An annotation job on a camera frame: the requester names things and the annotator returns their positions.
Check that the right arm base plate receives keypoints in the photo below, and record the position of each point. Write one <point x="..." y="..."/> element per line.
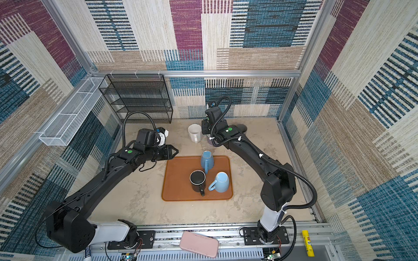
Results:
<point x="251" y="236"/>

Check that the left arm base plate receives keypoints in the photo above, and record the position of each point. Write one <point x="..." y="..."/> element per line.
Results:
<point x="147" y="239"/>

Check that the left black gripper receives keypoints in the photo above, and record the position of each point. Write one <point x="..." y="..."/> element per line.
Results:
<point x="168" y="155"/>

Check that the black mesh shelf rack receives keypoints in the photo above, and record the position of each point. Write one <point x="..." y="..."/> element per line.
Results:
<point x="138" y="93"/>

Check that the light blue mug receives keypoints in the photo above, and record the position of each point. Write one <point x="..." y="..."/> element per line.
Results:
<point x="220" y="183"/>

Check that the white wire wall basket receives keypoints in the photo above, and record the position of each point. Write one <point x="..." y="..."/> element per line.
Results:
<point x="68" y="121"/>

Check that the blue patterned mug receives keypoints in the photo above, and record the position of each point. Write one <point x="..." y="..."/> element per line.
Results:
<point x="207" y="161"/>

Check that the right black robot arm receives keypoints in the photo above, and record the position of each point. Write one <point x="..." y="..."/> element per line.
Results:
<point x="279" y="181"/>

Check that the brown serving tray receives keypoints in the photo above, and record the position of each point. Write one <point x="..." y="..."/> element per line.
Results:
<point x="177" y="186"/>

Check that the yellow marker right rail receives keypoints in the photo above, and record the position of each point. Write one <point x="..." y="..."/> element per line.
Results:
<point x="307" y="242"/>

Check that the pink pouch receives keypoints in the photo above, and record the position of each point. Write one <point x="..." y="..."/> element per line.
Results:
<point x="199" y="244"/>

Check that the grey mug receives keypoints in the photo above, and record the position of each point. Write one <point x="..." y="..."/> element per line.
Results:
<point x="241" y="128"/>

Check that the black mug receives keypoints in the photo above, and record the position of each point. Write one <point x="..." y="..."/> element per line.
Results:
<point x="198" y="181"/>

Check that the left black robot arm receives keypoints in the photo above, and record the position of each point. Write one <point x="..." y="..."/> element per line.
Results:
<point x="67" y="222"/>

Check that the white faceted mug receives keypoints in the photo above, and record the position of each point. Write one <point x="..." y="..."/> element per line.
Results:
<point x="195" y="133"/>

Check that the purple mug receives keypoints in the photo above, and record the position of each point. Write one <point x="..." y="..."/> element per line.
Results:
<point x="211" y="142"/>

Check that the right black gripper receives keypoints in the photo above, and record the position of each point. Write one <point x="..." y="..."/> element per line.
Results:
<point x="205" y="130"/>

